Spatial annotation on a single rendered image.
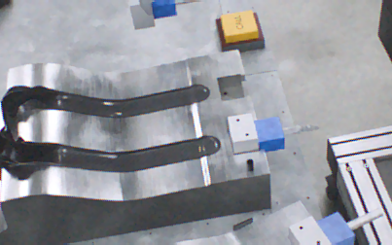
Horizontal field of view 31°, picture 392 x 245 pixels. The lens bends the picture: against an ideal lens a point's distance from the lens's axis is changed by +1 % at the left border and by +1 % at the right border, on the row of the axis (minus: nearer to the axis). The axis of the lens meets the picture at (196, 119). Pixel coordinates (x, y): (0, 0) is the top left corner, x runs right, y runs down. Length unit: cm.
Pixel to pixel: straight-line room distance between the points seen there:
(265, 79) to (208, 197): 31
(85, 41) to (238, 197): 50
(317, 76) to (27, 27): 119
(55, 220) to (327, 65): 152
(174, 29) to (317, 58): 113
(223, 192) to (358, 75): 141
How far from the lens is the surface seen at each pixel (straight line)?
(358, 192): 180
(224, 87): 114
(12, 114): 107
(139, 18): 119
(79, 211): 101
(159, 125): 107
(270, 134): 102
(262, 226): 98
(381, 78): 236
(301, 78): 235
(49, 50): 137
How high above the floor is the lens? 169
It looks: 49 degrees down
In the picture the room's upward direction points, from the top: 9 degrees counter-clockwise
